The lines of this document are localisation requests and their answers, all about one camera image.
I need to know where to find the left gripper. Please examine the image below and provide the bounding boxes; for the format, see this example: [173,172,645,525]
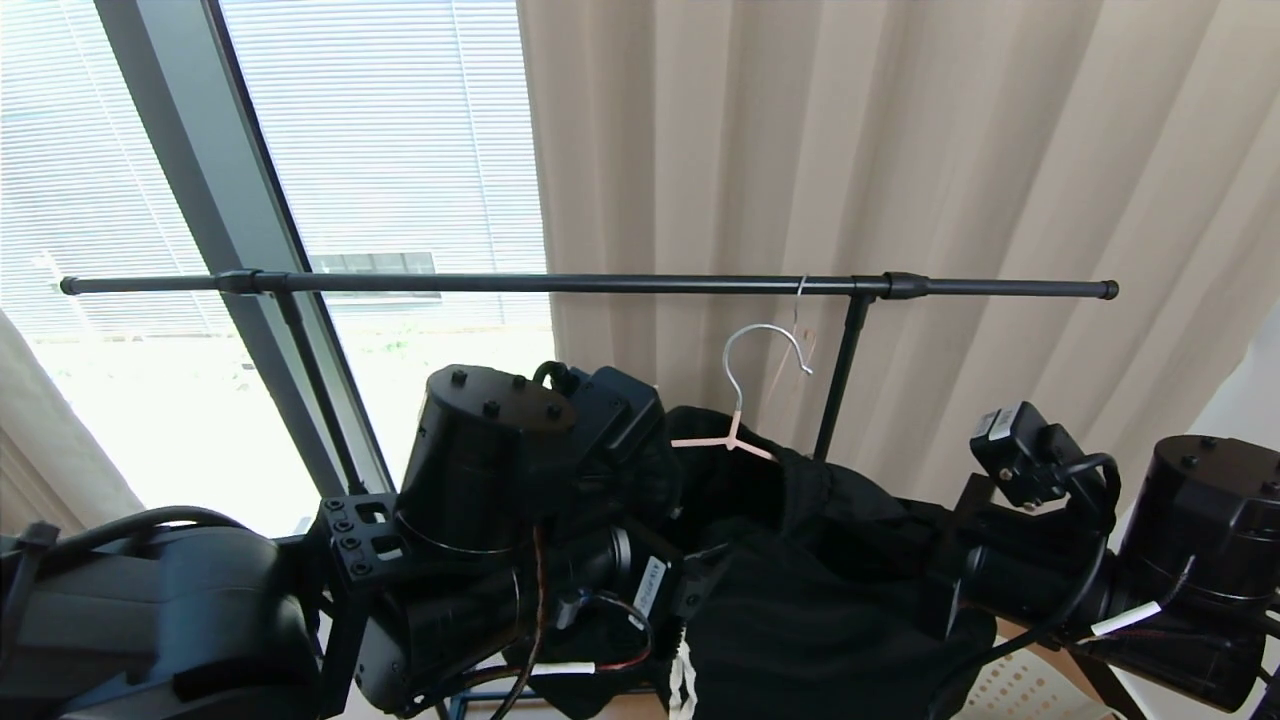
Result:
[510,525,691,653]

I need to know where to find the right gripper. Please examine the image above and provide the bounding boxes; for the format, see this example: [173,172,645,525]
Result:
[922,474,1109,643]

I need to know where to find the black shorts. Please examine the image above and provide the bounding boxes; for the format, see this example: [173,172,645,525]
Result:
[500,405,1001,720]

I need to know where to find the pink clothes hanger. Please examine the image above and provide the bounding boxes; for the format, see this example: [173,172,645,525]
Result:
[764,275,820,403]
[669,322,815,464]

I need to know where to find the white laundry basket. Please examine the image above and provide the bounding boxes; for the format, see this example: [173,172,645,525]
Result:
[955,640,1106,720]

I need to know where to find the black clothes rack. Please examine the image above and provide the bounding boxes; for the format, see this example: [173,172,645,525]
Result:
[59,269,1120,499]

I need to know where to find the beige curtain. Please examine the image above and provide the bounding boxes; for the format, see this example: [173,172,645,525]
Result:
[0,308,148,538]
[519,0,1280,521]

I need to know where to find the window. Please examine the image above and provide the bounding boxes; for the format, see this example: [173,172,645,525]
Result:
[0,0,557,541]

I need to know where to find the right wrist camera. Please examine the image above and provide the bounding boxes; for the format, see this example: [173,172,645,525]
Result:
[968,400,1123,513]

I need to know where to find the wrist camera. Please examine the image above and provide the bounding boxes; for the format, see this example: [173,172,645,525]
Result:
[560,365,668,473]
[968,400,1123,513]

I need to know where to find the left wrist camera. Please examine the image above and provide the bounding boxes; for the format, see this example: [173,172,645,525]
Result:
[560,365,668,473]

